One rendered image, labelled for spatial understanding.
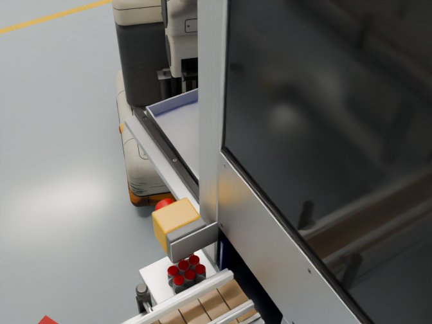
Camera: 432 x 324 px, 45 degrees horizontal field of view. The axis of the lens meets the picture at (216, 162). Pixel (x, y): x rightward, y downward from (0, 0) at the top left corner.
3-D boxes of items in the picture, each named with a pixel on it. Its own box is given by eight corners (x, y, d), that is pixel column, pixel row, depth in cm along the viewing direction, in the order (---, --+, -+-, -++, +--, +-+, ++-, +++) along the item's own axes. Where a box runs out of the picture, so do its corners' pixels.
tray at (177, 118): (314, 168, 118) (317, 158, 115) (216, 215, 109) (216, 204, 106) (236, 84, 137) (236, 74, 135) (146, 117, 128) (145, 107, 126)
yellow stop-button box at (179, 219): (206, 246, 94) (207, 224, 89) (171, 264, 92) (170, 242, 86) (186, 217, 99) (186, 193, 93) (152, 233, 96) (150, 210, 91)
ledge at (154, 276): (232, 300, 98) (233, 296, 97) (171, 333, 93) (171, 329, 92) (196, 245, 106) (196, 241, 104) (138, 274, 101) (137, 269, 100)
